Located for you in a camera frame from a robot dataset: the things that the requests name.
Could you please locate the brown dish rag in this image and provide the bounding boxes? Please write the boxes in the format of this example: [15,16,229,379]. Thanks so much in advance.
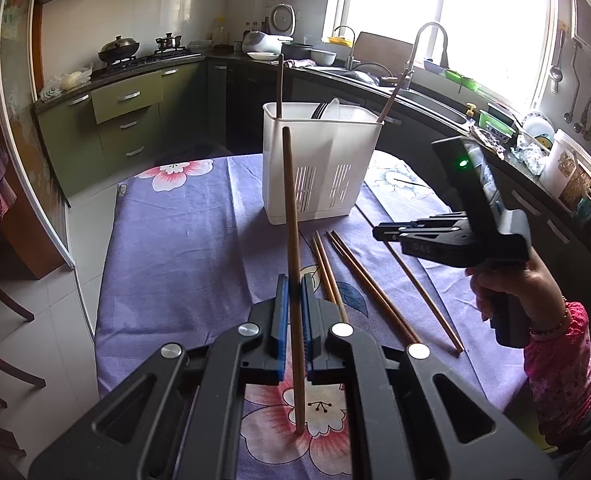
[469,125,506,154]

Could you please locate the glass sliding door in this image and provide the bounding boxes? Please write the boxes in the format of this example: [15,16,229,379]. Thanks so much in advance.
[0,0,76,268]

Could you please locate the dark base cabinets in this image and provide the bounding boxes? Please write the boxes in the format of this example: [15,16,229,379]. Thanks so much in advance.
[206,57,591,311]

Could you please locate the stainless steel sink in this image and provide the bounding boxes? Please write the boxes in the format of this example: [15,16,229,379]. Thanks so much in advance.
[340,67,469,128]

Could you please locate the wooden cutting board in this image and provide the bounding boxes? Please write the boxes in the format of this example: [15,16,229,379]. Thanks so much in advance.
[351,31,416,68]

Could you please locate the tall chrome faucet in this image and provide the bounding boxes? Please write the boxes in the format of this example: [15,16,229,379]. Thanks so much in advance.
[404,21,449,93]

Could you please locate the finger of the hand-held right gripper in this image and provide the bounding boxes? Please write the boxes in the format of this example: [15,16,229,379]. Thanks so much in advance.
[373,221,471,262]
[414,212,470,226]

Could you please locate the white rice cooker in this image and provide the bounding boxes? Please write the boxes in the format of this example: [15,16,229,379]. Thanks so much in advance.
[242,4,296,56]

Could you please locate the green plastic basin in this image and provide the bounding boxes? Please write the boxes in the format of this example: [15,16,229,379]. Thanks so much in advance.
[478,109,519,143]

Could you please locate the person's right hand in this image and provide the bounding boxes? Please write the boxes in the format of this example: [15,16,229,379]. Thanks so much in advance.
[465,252,569,334]

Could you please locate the green base cabinets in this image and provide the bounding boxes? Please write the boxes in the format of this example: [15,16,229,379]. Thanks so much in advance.
[35,57,211,196]

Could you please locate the small chrome faucet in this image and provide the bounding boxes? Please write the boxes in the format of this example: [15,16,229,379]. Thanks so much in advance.
[333,25,357,71]

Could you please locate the white plastic utensil holder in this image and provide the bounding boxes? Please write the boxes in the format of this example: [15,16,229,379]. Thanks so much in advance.
[262,101,385,226]

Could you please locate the red wooden chair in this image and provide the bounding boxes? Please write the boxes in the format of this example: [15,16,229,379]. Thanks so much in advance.
[0,260,47,456]

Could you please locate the crumpled clear plastic bag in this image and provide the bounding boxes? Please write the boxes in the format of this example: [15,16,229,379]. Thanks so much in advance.
[510,140,549,176]

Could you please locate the kitchen window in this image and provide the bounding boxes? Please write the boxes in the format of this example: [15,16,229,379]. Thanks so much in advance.
[333,0,559,116]

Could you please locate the green plastic baskets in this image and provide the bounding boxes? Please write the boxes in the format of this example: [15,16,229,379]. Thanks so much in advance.
[445,67,481,92]

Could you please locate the wooden chopstick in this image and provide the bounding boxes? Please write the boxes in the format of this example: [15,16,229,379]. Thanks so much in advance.
[282,126,307,435]
[275,53,284,117]
[378,80,402,125]
[325,231,417,347]
[309,235,339,307]
[383,240,466,357]
[331,230,423,345]
[314,230,350,325]

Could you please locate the purple floral tablecloth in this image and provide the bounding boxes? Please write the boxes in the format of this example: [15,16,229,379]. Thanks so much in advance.
[94,152,533,480]

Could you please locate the beaded bracelet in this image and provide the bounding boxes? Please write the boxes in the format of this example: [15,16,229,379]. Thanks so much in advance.
[528,296,572,337]

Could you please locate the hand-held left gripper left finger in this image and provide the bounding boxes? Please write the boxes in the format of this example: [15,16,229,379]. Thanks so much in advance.
[28,274,296,480]

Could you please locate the white plastic bags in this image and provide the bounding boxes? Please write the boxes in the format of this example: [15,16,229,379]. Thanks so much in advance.
[40,62,94,101]

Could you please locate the white plate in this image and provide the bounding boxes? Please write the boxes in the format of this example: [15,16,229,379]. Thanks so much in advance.
[523,111,556,143]

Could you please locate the blue patterned bowl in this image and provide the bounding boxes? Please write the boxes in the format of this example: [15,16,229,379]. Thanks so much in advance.
[485,125,516,148]

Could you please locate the white plastic bucket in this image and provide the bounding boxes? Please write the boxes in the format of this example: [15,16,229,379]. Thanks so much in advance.
[540,129,591,201]

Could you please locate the black wok with lid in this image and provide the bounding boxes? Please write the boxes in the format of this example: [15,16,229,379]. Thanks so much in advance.
[98,35,141,64]

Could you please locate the black frying pan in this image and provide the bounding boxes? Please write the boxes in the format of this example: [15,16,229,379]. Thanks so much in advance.
[350,62,401,86]

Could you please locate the hanging metal ladle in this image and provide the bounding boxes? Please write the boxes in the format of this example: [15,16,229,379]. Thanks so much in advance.
[549,30,566,93]

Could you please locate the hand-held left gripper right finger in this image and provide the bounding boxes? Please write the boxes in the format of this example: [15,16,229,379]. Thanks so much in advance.
[300,271,559,480]

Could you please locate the black gas stove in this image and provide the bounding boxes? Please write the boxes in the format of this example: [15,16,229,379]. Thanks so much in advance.
[98,46,203,73]

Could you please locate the black cooker pot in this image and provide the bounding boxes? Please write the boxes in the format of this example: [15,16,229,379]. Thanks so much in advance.
[281,42,316,61]

